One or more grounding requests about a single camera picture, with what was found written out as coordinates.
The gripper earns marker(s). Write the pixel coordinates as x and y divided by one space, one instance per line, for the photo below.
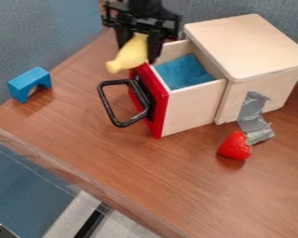
149 21

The yellow toy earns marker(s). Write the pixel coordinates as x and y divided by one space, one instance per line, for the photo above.
130 55

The red toy strawberry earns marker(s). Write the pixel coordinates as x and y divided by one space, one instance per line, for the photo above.
234 147

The drawer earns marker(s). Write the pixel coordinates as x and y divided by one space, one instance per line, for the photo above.
189 105

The blue cloth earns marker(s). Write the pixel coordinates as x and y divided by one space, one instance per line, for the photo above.
184 73

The cabinet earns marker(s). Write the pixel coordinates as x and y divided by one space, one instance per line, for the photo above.
251 49

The blue block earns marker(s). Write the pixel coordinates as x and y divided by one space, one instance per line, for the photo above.
26 81

